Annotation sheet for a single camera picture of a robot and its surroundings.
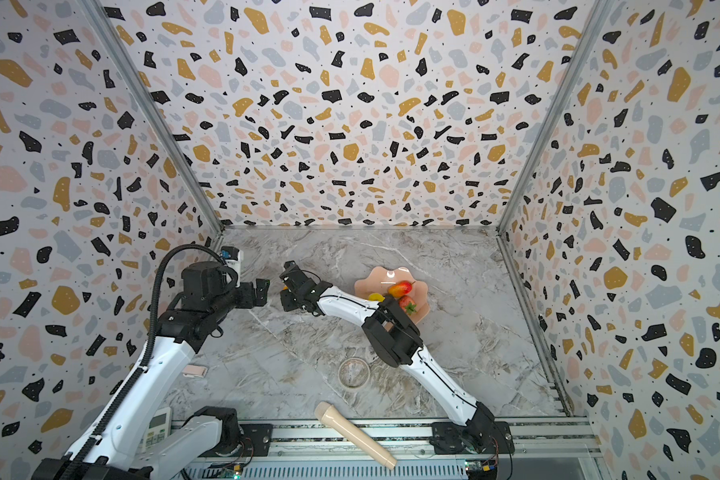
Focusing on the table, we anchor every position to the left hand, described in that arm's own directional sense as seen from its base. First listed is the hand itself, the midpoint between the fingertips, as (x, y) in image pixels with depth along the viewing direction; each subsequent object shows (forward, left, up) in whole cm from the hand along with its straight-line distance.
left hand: (249, 276), depth 77 cm
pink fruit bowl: (+13, -35, -21) cm, 43 cm away
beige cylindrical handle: (-28, -20, -20) cm, 39 cm away
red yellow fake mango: (+8, -41, -19) cm, 46 cm away
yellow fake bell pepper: (+5, -33, -19) cm, 38 cm away
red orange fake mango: (0, -8, -5) cm, 10 cm away
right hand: (+8, -2, -19) cm, 21 cm away
